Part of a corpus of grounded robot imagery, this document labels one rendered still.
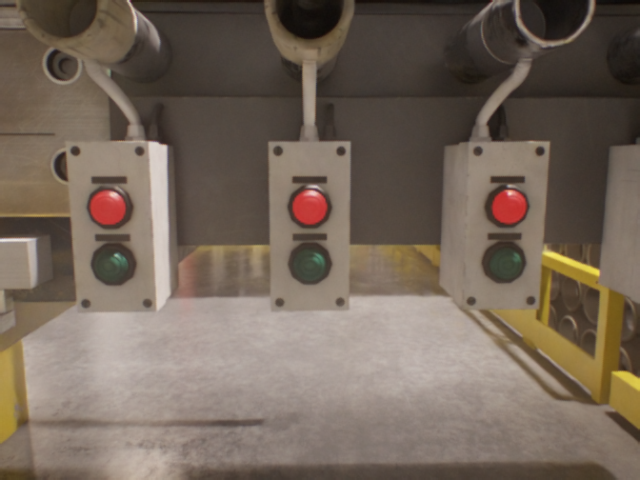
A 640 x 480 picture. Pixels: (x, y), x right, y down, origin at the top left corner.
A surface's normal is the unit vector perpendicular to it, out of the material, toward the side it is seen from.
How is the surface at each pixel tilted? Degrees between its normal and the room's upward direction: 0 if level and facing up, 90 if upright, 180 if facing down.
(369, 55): 90
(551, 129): 90
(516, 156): 90
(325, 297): 90
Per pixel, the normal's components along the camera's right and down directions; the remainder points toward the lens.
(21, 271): 0.03, 0.15
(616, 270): -1.00, 0.00
